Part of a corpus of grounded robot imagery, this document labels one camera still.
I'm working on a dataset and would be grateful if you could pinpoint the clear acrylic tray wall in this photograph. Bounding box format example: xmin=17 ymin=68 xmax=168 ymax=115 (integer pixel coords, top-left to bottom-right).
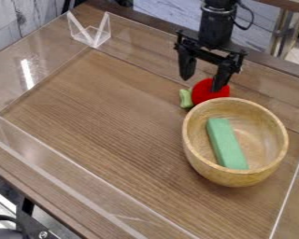
xmin=0 ymin=112 xmax=199 ymax=239

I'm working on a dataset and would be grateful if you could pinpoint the red plush fruit green stem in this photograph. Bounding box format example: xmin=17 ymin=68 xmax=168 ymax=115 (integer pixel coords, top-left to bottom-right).
xmin=179 ymin=78 xmax=231 ymax=109

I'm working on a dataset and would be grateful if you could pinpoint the black metal table frame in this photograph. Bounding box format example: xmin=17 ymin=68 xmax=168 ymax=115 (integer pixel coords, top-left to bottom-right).
xmin=0 ymin=180 xmax=63 ymax=239

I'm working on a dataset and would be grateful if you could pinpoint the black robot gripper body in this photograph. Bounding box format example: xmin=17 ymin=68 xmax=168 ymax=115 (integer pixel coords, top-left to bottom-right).
xmin=174 ymin=30 xmax=247 ymax=73

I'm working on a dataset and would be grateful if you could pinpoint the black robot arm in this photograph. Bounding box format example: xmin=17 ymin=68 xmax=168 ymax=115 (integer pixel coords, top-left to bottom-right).
xmin=175 ymin=0 xmax=254 ymax=92

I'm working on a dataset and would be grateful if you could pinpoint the wooden background table leg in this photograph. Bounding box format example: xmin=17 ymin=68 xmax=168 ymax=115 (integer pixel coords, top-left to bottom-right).
xmin=270 ymin=9 xmax=299 ymax=59

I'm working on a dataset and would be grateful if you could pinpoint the light wooden bowl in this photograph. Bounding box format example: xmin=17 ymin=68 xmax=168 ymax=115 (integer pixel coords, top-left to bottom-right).
xmin=182 ymin=97 xmax=290 ymax=188

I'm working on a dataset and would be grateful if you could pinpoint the green rectangular block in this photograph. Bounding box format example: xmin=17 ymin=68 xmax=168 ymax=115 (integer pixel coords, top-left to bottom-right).
xmin=206 ymin=118 xmax=250 ymax=170

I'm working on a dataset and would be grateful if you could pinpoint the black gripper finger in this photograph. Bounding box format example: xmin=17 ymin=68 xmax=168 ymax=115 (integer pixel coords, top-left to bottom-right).
xmin=213 ymin=60 xmax=239 ymax=92
xmin=178 ymin=46 xmax=197 ymax=80

